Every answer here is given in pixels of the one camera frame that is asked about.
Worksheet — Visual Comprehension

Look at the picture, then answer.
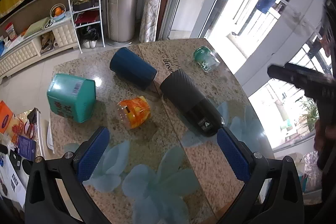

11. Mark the orange patterned cup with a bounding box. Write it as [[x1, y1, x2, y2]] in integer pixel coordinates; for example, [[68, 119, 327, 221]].
[[117, 96, 151, 129]]

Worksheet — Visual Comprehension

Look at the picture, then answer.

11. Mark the black ribbed thermos bottle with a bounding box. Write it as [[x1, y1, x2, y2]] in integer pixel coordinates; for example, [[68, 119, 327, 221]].
[[160, 69, 224, 138]]

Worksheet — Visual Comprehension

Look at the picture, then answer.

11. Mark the dark blue cup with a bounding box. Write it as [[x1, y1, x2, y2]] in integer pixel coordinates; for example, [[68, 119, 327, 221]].
[[109, 47, 157, 89]]

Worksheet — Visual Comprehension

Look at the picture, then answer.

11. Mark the green folded cushion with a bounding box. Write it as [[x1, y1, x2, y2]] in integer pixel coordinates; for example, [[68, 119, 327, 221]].
[[23, 17, 50, 38]]

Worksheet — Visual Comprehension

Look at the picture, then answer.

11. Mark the white wire shelf rack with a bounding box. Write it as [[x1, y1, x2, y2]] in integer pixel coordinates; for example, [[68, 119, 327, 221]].
[[67, 0, 105, 53]]

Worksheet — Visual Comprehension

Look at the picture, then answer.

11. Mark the white tufted tv cabinet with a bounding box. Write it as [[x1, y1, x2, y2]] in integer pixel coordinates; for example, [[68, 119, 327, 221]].
[[1, 12, 78, 79]]

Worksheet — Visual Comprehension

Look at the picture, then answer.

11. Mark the red snack jar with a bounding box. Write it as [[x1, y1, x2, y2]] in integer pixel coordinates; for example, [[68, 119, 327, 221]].
[[5, 22, 18, 41]]

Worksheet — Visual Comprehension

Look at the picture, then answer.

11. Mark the fruit bowl with oranges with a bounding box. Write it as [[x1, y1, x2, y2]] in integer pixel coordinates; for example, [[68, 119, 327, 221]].
[[50, 3, 66, 22]]

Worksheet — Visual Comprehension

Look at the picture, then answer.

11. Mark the teal hexagonal tin box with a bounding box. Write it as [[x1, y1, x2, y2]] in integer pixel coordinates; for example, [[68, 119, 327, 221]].
[[47, 73, 96, 123]]

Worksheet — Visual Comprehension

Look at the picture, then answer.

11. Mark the orange tissue box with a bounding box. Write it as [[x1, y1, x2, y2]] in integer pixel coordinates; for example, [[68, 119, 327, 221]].
[[0, 101, 13, 134]]

